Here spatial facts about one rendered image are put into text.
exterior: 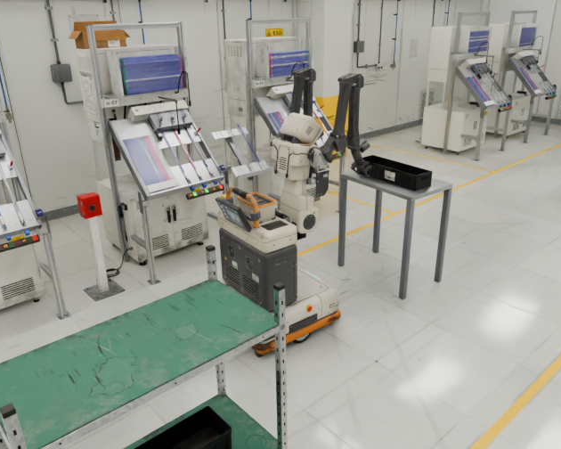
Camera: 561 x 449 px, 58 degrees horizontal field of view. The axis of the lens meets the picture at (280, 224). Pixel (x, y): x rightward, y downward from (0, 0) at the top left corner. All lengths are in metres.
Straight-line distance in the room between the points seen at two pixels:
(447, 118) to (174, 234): 4.62
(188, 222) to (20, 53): 2.23
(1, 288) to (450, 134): 6.03
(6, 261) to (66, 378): 2.33
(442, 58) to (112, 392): 6.81
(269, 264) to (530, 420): 1.59
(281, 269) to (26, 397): 1.71
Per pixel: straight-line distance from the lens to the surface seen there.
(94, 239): 3.95
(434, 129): 7.90
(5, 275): 4.03
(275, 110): 4.95
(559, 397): 3.28
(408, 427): 2.85
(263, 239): 2.84
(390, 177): 3.75
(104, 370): 1.72
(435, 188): 3.72
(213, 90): 6.40
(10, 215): 3.65
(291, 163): 3.04
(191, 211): 4.48
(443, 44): 7.73
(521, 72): 8.87
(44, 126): 5.57
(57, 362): 1.81
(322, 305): 3.29
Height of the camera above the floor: 1.97
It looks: 23 degrees down
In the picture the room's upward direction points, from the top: 1 degrees counter-clockwise
